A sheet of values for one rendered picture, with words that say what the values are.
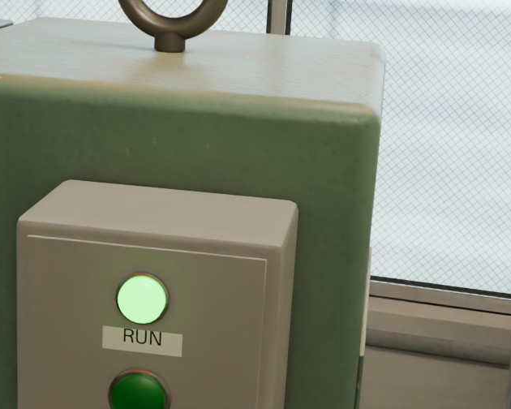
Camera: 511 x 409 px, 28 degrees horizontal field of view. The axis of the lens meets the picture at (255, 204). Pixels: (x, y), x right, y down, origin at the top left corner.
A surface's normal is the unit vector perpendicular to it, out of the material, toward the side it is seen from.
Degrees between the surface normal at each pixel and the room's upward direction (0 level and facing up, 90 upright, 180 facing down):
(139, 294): 86
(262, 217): 0
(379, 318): 90
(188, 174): 90
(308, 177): 90
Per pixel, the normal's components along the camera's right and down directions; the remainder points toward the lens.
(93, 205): 0.06, -0.96
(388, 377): -0.22, 0.27
